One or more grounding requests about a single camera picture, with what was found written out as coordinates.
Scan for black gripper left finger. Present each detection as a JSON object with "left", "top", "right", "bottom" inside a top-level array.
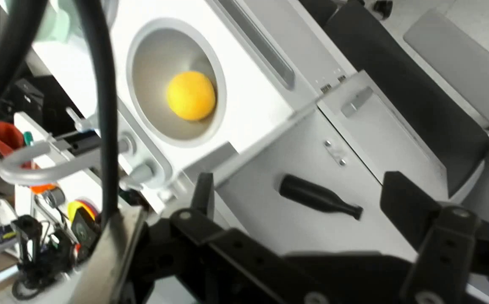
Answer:
[{"left": 171, "top": 172, "right": 282, "bottom": 264}]

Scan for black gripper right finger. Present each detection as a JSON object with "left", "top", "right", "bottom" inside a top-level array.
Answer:
[{"left": 380, "top": 172, "right": 479, "bottom": 298}]

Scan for black bottle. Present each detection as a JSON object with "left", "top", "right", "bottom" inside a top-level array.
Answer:
[{"left": 279, "top": 173, "right": 364, "bottom": 219}]

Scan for orange round object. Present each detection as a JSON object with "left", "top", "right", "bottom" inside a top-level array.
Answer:
[{"left": 166, "top": 70, "right": 216, "bottom": 121}]

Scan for white toy kitchen cabinet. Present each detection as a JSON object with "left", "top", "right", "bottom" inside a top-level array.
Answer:
[{"left": 12, "top": 0, "right": 489, "bottom": 266}]

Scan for grey toy faucet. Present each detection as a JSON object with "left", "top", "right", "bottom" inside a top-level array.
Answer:
[{"left": 0, "top": 106, "right": 169, "bottom": 190}]

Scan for grey toy sink basin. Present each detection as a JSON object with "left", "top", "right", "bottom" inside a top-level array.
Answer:
[{"left": 127, "top": 18, "right": 226, "bottom": 145}]

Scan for mint green bowl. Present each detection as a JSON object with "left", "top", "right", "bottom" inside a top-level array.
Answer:
[{"left": 30, "top": 0, "right": 122, "bottom": 45}]

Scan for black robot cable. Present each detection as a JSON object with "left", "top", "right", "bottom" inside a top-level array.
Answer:
[{"left": 0, "top": 0, "right": 122, "bottom": 226}]

